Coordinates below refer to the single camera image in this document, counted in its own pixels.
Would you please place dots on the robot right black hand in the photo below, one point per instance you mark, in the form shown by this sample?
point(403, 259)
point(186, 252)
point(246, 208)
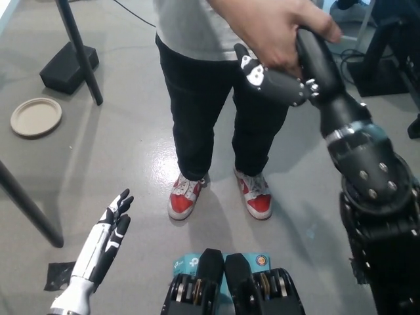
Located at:
point(325, 78)

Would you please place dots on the person's bare right hand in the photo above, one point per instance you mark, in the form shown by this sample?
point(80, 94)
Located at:
point(272, 29)

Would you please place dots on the robot left white black hand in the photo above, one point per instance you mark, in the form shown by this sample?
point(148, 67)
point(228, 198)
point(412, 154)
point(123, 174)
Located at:
point(98, 243)

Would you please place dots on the person grey shirt black trousers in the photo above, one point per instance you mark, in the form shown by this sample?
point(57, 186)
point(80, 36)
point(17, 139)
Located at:
point(197, 98)

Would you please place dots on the robot left black torso block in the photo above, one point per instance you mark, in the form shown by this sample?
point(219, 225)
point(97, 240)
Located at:
point(210, 262)

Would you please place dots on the robot black torso block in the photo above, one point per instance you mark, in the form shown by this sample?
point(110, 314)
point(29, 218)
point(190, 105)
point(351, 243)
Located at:
point(210, 262)
point(239, 272)

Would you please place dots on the robot right black torso block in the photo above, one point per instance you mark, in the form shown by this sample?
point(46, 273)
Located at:
point(239, 272)

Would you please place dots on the black tape patch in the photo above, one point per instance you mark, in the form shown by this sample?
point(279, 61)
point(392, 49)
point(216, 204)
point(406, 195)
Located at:
point(59, 275)

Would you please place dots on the black stand with base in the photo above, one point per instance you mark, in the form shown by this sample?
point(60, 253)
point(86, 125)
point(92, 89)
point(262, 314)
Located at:
point(380, 77)

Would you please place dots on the grey sneaker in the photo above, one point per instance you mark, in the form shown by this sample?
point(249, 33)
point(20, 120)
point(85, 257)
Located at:
point(341, 13)

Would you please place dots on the thick black table leg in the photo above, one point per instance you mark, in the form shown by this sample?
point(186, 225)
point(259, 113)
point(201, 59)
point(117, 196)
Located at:
point(29, 205)

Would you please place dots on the teal TP-Link box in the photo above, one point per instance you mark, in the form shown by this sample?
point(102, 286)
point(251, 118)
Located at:
point(187, 262)

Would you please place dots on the red white right sneaker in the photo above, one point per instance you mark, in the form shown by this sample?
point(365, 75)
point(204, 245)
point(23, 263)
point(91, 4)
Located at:
point(182, 200)

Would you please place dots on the red white sneaker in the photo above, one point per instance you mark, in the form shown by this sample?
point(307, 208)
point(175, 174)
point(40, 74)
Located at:
point(182, 200)
point(257, 201)

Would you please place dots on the black equipment foot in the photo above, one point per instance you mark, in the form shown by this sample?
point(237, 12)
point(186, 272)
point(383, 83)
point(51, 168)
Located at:
point(414, 128)

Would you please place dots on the red white left sneaker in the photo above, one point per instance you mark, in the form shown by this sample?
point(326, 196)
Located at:
point(257, 201)

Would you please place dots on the beige paper plate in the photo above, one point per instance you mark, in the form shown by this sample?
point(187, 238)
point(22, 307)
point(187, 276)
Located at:
point(36, 116)

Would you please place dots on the black foam block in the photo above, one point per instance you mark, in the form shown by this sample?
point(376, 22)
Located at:
point(64, 70)

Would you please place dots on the thin black table leg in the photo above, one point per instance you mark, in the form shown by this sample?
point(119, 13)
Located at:
point(80, 52)

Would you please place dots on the white table frame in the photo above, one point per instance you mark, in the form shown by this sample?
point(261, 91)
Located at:
point(365, 19)

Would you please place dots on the black equipment frame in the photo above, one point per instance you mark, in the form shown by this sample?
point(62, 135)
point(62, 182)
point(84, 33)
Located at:
point(411, 87)

